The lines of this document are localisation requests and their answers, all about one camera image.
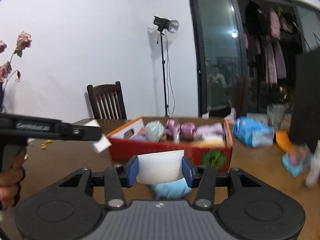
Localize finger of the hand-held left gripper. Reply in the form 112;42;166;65
55;122;103;142

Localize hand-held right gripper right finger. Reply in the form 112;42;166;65
182;156;262;208

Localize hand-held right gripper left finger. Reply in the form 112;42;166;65
59;156;139;208

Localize red cardboard box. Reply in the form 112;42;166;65
106;116;234;172

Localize small white box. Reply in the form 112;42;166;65
82;119;112;153

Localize white and blue tissue pack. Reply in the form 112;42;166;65
136;149;193;201

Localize purple knitted cloth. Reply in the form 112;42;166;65
196;123;224;140

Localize person's left hand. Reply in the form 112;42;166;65
0;147;29;208

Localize scattered yellow crumbs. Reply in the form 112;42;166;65
29;140;53;150

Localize cream cloth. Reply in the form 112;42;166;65
201;134;225;147

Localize shiny purple ball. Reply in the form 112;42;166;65
164;119;181;140
180;122;198;140

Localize green yarn ball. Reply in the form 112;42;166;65
144;120;165;143

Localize dark wooden chair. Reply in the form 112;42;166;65
87;81;127;120

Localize blue plastic packet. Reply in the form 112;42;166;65
233;117;275;147

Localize dried pink roses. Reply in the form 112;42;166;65
0;31;32;113

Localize orange packet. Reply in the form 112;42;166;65
275;130;300;153

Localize clear plastic container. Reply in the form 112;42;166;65
266;104;292;130

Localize light blue packet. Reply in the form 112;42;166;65
282;145;314;178

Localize studio light on stand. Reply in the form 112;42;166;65
152;16;179;117

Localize black cabinet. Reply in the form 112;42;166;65
289;47;320;153

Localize sliding glass door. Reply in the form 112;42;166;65
188;0;320;118

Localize rack of hanging clothes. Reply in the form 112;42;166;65
242;1;300;85

